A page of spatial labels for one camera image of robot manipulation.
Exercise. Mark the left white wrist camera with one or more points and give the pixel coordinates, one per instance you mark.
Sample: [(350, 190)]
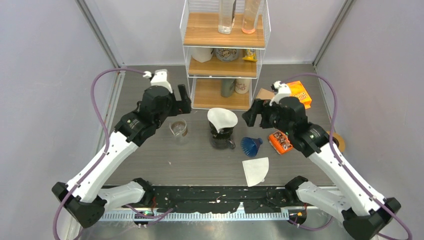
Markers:
[(160, 78)]

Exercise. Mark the brown paper coffee filter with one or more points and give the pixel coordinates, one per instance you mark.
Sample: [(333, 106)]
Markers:
[(264, 94)]

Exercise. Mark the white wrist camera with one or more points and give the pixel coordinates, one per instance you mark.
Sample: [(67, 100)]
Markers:
[(160, 78), (281, 90)]

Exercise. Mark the yellow snack packet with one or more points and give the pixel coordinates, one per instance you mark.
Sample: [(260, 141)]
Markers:
[(250, 55)]

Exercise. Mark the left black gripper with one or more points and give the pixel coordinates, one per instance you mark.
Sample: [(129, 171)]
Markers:
[(184, 105)]

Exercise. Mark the clear glass beaker brown band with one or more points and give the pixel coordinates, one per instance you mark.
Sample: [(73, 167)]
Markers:
[(179, 130)]

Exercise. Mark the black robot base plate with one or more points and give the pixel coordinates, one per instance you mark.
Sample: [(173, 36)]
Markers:
[(220, 200)]

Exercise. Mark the white jug on shelf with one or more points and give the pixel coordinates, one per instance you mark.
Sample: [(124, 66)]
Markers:
[(202, 54)]

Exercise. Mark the cartoon printed round tin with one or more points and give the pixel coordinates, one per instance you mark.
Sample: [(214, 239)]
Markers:
[(226, 54)]

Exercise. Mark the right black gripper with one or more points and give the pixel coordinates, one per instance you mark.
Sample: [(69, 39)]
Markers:
[(260, 106)]

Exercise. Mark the white wire wooden shelf rack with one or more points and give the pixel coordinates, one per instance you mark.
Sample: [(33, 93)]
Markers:
[(199, 28)]

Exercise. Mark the brown tape roll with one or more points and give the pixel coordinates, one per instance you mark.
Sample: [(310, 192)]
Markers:
[(338, 141)]

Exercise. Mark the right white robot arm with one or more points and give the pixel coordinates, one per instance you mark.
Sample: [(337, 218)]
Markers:
[(361, 209)]

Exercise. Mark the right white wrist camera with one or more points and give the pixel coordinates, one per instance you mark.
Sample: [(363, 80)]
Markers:
[(281, 90)]

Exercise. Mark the blue plastic funnel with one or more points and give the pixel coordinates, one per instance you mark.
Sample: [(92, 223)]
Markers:
[(250, 146)]

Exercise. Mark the white paper coffee filter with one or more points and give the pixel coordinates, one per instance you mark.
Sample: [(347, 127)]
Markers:
[(221, 118)]

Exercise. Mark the grey glass coffee server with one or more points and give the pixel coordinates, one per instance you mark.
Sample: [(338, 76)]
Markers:
[(222, 141)]

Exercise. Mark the orange yellow box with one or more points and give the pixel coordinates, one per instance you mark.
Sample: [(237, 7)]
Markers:
[(298, 90)]

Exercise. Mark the clear pink bottom bottle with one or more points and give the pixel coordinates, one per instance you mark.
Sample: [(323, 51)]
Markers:
[(250, 16)]

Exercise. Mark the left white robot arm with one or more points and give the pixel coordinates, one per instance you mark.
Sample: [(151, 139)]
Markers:
[(83, 196)]

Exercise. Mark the clear glass bottle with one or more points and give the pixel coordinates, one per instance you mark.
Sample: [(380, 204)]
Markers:
[(226, 16)]

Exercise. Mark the orange snack packet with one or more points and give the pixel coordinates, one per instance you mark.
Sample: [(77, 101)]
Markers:
[(280, 142)]

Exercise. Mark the dark green coffee dripper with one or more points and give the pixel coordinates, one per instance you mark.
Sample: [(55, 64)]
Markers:
[(224, 133)]

